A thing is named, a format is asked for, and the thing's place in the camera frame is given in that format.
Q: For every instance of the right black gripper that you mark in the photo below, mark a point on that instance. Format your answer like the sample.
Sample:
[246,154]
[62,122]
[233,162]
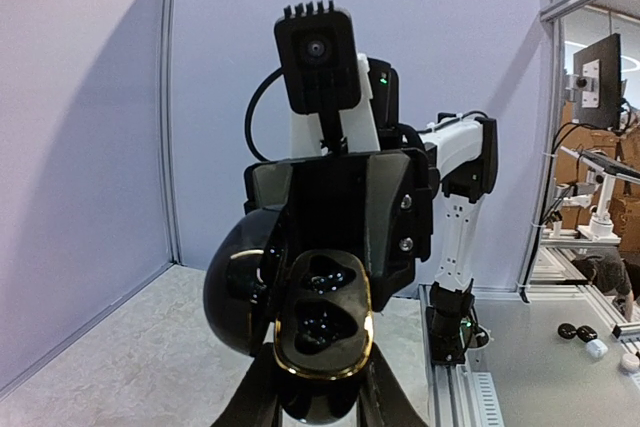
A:
[376,205]

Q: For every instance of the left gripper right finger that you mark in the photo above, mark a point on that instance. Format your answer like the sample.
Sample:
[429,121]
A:
[381,399]

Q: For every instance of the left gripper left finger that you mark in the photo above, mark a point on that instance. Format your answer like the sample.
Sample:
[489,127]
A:
[255,402]

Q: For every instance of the black earbud charging case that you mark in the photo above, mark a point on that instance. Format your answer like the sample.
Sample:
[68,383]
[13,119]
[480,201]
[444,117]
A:
[320,324]

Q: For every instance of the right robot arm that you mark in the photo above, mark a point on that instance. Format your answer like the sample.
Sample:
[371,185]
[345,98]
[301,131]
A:
[462,148]

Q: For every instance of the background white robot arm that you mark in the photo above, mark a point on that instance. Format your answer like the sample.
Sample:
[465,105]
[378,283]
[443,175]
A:
[594,194]

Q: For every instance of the black earbud case background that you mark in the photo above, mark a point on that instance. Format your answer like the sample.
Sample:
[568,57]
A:
[567,331]

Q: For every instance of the small white case background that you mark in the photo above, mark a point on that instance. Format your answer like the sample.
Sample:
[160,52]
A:
[596,348]

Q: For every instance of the white round case background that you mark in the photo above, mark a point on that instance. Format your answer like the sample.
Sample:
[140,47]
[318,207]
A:
[629,363]

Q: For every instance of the person in background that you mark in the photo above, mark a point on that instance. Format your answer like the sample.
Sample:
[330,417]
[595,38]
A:
[613,275]

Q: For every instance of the black monitor background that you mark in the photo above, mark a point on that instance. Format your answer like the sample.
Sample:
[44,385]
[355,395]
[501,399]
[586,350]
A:
[597,83]

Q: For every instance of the aluminium front rail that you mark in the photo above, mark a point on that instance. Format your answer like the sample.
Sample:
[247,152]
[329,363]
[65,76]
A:
[457,395]

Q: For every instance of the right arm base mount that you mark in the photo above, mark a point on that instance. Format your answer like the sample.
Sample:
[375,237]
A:
[453,327]

